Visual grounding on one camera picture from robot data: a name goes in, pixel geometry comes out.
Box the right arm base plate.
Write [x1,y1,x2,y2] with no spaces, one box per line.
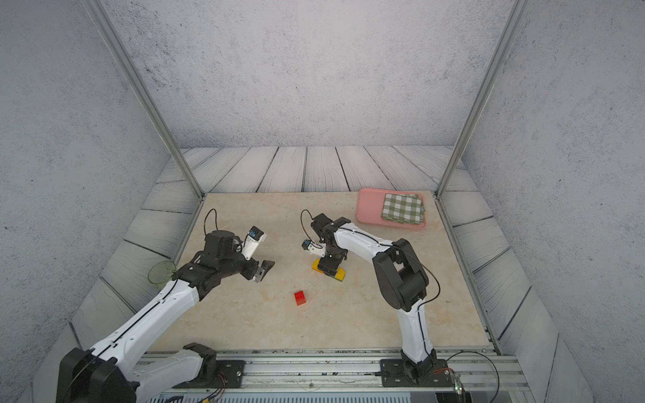
[379,357,455,388]

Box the camera cable black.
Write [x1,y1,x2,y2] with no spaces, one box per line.
[300,209,324,249]
[203,208,219,237]

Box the yellow sloped lego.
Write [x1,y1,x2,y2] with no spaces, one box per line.
[312,259,322,273]
[334,268,346,281]

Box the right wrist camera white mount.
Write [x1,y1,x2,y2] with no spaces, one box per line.
[302,239,326,258]

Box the green checkered cloth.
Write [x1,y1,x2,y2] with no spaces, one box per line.
[381,193,425,225]

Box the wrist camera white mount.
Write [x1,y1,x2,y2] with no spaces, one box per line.
[302,239,326,258]
[241,226,265,260]

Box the left camera cable black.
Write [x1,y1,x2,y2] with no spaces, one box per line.
[203,208,219,237]

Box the aluminium rail front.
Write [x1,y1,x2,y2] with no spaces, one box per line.
[132,349,535,403]

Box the left aluminium frame post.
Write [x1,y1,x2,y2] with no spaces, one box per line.
[82,0,205,201]

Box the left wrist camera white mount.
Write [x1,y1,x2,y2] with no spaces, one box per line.
[241,226,265,260]

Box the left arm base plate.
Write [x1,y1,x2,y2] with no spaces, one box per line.
[175,359,245,390]

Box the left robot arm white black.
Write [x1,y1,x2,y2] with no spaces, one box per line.
[55,227,275,402]

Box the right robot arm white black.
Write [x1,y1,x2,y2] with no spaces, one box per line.
[302,213,433,365]

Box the right aluminium frame post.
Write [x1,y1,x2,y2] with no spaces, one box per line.
[435,0,530,200]

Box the right camera cable black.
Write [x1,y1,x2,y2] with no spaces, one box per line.
[300,209,324,249]

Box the red lego brick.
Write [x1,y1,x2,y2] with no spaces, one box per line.
[294,290,307,306]

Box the pink tray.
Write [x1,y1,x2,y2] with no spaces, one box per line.
[355,188,426,229]

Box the green translucent cup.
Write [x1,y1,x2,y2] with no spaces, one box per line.
[147,260,176,287]

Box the aluminium frame post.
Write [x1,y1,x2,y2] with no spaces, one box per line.
[435,0,530,200]
[82,0,205,201]

